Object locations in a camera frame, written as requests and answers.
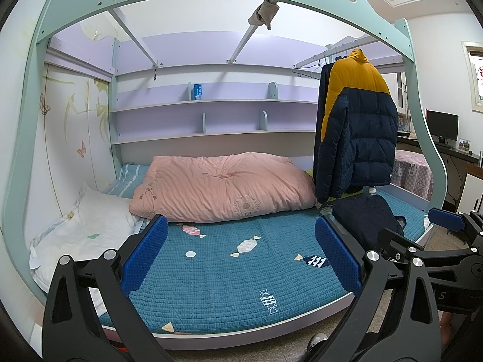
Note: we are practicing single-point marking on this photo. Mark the small photo frame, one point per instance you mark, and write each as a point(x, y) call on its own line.
point(464, 145)

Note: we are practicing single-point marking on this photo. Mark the white clothes rail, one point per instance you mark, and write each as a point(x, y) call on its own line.
point(328, 51)

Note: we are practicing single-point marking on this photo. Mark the white board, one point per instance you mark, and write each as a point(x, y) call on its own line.
point(469, 188)

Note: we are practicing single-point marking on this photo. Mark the butterfly printed wardrobe door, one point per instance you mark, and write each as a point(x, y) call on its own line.
point(68, 128)

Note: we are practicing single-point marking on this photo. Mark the person's right hand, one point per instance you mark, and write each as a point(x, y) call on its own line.
point(447, 330)

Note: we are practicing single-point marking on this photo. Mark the white pillow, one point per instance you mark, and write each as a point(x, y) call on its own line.
point(94, 226)

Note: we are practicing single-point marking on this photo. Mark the glass door cabinet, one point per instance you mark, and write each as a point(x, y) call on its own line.
point(403, 101)

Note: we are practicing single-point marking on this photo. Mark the window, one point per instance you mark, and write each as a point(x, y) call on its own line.
point(474, 79)

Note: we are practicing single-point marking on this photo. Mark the pink embroidered quilt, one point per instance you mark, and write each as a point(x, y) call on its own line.
point(226, 188)

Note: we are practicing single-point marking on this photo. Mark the grey shoe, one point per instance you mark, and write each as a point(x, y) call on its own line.
point(317, 342)

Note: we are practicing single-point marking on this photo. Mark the lilac shelf unit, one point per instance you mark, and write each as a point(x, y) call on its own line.
point(226, 117)

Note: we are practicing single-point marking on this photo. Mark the beige cloth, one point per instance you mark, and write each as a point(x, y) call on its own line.
point(264, 13)

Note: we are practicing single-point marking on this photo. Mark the teal quilted bed mat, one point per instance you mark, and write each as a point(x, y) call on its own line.
point(226, 282)

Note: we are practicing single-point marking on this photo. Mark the blue striped pillow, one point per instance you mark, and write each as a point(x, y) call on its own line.
point(126, 181)

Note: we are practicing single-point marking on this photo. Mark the black computer monitor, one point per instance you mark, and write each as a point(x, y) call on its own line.
point(442, 124)

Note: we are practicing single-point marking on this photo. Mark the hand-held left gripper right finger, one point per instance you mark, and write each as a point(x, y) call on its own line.
point(336, 252)

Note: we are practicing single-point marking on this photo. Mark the small blue box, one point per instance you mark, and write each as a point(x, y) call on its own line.
point(197, 91)

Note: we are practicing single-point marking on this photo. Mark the dark desk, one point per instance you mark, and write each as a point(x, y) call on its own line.
point(452, 155)

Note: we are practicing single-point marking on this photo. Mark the dark blue jeans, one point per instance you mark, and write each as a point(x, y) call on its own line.
point(362, 218)

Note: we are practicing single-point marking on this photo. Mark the yellow and navy puffer jacket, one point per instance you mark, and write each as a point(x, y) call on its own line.
point(358, 139)

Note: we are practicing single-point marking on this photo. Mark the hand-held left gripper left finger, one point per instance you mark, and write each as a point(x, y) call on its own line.
point(147, 252)

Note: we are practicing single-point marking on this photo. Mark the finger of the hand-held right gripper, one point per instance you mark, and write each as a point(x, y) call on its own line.
point(447, 218)
point(400, 243)

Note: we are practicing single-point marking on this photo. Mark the pink checked cloth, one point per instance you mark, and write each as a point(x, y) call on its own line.
point(411, 173)

